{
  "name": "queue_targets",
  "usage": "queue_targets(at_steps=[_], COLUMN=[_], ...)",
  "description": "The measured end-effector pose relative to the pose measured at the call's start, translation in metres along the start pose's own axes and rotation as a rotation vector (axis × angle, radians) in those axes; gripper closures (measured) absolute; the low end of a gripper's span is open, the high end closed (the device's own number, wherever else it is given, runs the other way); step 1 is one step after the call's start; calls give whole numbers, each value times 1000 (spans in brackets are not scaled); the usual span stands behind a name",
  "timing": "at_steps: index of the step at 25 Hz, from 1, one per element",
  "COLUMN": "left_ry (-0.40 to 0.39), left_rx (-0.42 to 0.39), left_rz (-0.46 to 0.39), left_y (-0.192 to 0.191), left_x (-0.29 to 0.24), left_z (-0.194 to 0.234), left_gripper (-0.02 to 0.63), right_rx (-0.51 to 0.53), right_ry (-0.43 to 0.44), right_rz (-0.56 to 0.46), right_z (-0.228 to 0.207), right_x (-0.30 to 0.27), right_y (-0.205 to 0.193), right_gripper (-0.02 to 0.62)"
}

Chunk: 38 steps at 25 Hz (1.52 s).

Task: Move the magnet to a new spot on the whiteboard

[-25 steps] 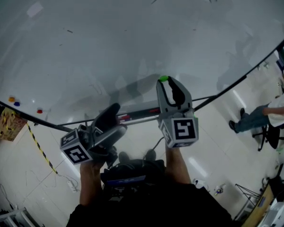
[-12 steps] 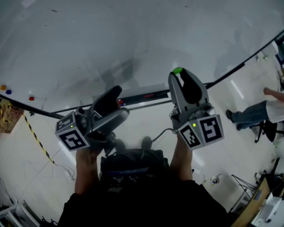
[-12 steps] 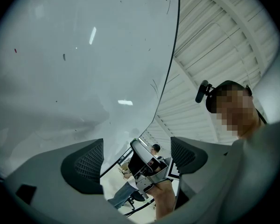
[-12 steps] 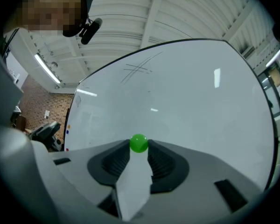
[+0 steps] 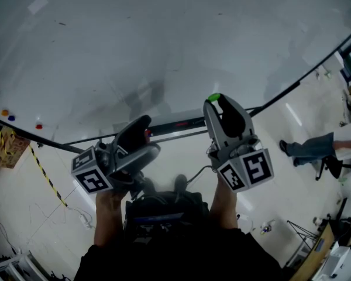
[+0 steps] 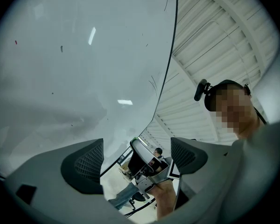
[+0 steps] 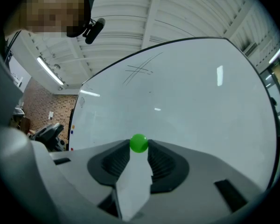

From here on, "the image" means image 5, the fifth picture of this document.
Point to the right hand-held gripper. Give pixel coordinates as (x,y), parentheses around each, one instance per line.
(251,165)

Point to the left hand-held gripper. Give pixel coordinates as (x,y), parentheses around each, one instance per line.
(90,171)

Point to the green round magnet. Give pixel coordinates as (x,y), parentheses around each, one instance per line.
(214,97)

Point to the person's right forearm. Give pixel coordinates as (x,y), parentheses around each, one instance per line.
(225,206)

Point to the person's left forearm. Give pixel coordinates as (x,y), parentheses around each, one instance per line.
(109,218)

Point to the person's dark left shoe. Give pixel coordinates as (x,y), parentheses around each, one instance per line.
(149,184)

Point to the person's dark shoe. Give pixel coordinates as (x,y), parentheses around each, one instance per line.
(180,182)
(149,184)

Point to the black whiteboard tray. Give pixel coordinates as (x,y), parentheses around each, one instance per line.
(175,126)

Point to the person's dark right shoe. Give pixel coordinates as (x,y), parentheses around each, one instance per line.
(180,182)

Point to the black chest pack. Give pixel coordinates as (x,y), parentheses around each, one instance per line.
(166,212)

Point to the white power strip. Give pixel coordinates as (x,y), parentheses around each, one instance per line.
(83,219)

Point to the large whiteboard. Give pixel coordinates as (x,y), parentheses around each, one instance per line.
(134,54)

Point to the yellow black floor tape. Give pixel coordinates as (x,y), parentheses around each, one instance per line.
(46,177)

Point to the red round magnet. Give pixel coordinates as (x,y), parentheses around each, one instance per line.
(39,126)

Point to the small plastic bottle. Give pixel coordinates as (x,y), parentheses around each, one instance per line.
(267,227)

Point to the person's black shirt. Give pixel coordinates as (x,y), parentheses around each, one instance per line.
(178,259)

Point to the black office chair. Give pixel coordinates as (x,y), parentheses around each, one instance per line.
(335,165)

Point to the printed cardboard box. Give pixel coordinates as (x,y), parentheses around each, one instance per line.
(11,148)

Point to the blue round magnet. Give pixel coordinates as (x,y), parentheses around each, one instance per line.
(11,117)

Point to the black tripod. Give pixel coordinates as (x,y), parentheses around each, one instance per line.
(302,231)

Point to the orange round magnet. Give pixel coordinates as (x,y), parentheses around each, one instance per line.
(5,112)

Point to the wooden desk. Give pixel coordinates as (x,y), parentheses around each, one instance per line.
(316,256)

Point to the white box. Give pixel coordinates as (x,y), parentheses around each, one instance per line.
(337,259)

